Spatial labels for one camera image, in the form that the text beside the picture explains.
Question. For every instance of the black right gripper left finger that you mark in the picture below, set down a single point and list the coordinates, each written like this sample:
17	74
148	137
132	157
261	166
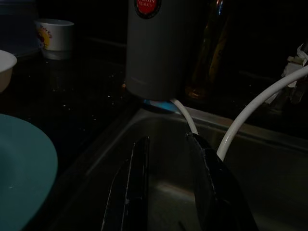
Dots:
130	192

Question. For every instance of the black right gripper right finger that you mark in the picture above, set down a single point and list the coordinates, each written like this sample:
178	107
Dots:
216	192

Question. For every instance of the blue plate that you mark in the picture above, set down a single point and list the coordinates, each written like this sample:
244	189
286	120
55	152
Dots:
24	168

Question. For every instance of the stainless steel sink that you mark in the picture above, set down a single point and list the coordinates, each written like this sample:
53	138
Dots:
264	180

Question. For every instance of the yellow oil bottle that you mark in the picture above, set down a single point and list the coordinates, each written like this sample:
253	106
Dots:
209	60

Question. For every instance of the grey water filter canister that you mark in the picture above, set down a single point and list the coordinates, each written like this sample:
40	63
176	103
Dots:
154	48

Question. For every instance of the white printed mug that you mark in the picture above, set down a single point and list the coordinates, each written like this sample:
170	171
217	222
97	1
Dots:
57	41

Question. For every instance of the white bowl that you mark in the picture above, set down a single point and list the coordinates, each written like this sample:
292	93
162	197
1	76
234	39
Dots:
6	69

